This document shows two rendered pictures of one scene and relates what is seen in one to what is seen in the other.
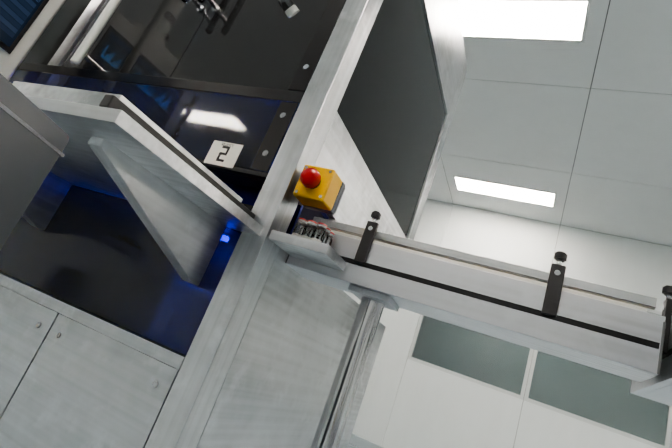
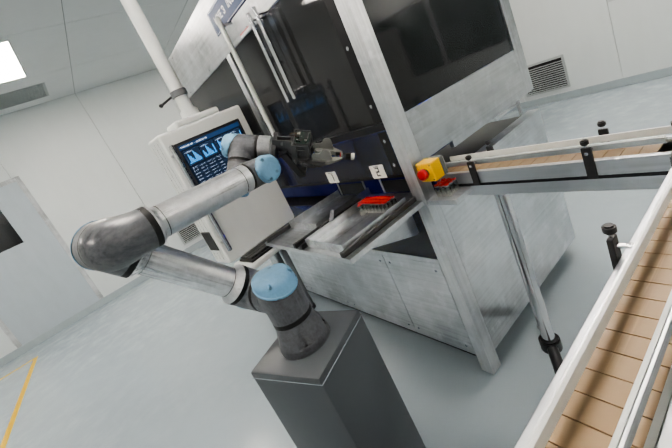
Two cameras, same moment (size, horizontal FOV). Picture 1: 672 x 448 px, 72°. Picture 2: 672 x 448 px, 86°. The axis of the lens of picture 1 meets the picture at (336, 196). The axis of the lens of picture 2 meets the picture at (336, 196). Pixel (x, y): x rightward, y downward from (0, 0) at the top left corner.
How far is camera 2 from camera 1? 0.82 m
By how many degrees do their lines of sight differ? 45
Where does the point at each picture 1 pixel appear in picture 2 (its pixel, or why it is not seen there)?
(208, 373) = (450, 262)
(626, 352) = (651, 182)
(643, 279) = not seen: outside the picture
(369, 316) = (502, 200)
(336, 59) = (380, 95)
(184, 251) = (403, 233)
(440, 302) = (530, 189)
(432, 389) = (648, 7)
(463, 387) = not seen: outside the picture
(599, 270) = not seen: outside the picture
